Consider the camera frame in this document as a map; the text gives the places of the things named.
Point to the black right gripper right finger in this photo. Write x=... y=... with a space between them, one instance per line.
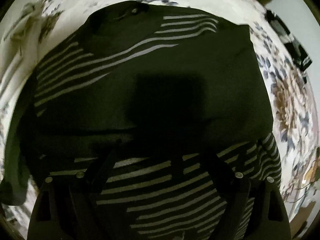
x=255 y=210

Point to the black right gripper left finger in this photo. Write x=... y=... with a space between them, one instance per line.
x=66 y=208

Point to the black grey striped garment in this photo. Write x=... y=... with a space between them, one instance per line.
x=164 y=101

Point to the black white checkered cloth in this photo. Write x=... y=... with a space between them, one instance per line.
x=299 y=55

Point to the white floral bed sheet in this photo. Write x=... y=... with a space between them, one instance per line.
x=42 y=25

